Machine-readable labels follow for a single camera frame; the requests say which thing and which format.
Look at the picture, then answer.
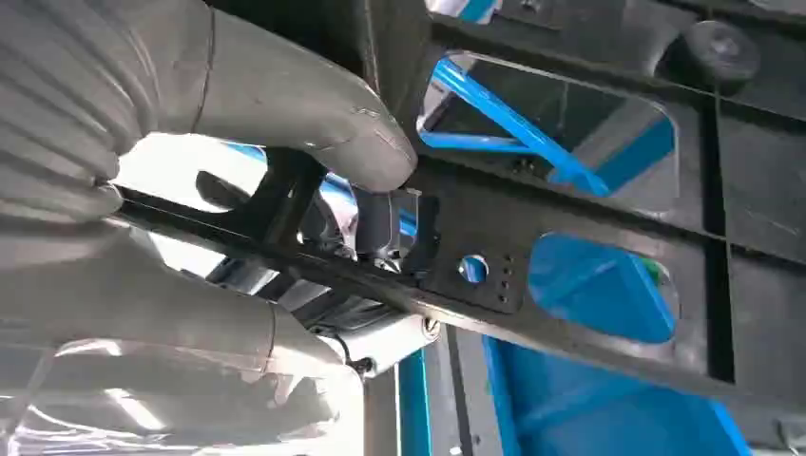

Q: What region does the blue metal frame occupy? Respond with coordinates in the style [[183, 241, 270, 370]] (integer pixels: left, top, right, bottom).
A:
[[226, 0, 754, 456]]

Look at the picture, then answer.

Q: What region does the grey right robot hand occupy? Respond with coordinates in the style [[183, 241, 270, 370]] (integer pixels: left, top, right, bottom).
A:
[[0, 0, 443, 456]]

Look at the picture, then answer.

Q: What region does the ribbed grey right arm sleeve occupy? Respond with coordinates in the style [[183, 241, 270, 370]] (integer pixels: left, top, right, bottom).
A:
[[0, 0, 152, 222]]

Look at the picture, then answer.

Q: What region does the black round knob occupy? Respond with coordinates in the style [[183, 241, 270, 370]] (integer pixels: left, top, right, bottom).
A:
[[683, 20, 762, 86]]

